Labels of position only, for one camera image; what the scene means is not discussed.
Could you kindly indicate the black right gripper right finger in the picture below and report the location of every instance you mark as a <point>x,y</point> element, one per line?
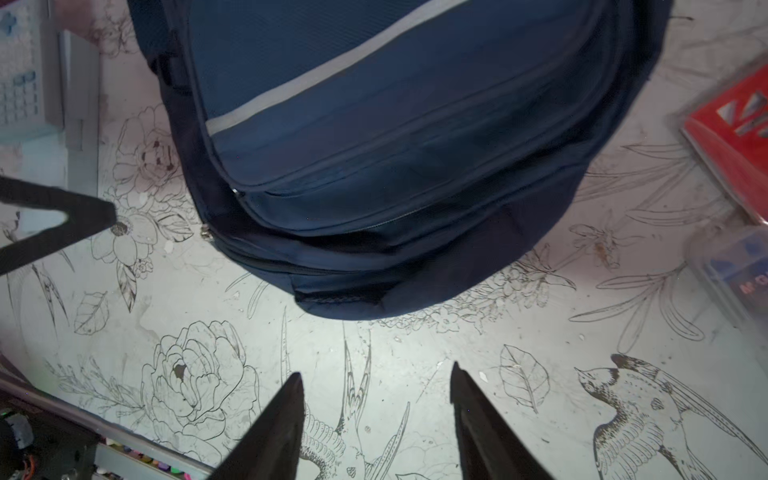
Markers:
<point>488,448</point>

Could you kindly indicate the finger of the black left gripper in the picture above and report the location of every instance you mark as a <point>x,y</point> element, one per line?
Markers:
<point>82,217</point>

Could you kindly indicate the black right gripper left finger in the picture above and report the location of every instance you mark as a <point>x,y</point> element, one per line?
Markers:
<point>270,448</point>

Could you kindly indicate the navy blue backpack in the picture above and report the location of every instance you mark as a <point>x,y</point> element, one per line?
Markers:
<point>376,158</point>

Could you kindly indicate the grey scientific calculator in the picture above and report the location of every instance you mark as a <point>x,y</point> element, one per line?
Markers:
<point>49,97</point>

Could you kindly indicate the clear plastic pencil case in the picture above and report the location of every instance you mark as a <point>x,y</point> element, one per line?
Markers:
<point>731,263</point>

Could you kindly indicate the red notebook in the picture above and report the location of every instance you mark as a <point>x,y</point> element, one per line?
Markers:
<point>727,127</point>

